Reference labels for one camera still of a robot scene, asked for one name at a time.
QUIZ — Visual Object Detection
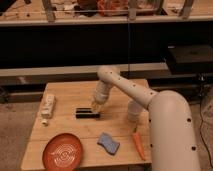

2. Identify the beige cylindrical end effector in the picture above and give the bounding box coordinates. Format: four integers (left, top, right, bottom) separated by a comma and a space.
91, 80, 112, 112

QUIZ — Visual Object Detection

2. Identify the black hanging cable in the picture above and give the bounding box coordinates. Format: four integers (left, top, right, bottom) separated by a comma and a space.
126, 13, 131, 80

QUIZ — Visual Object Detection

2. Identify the blue sponge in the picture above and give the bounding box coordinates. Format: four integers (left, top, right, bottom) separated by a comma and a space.
97, 132, 120, 155

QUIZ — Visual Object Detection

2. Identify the wooden shelf with clutter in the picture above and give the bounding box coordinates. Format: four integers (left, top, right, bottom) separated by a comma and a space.
0, 0, 213, 27

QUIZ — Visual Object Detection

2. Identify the white cup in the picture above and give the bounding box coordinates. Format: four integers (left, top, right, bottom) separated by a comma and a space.
127, 100, 143, 122

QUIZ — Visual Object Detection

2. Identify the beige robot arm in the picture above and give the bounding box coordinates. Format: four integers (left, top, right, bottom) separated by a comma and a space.
92, 66, 201, 171

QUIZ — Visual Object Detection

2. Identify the orange carrot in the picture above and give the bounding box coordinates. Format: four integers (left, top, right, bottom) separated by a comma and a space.
133, 128, 146, 161

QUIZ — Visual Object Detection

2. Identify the white tube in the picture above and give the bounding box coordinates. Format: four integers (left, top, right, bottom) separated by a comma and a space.
41, 94, 56, 126

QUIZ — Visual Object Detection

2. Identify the orange plate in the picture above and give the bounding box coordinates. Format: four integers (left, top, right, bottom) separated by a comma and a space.
42, 133, 83, 171

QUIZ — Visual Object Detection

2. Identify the black chalkboard eraser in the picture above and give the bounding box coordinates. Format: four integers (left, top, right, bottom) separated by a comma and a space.
75, 108, 100, 119

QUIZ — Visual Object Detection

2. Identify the black box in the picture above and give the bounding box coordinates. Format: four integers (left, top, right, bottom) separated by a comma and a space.
165, 45, 213, 74

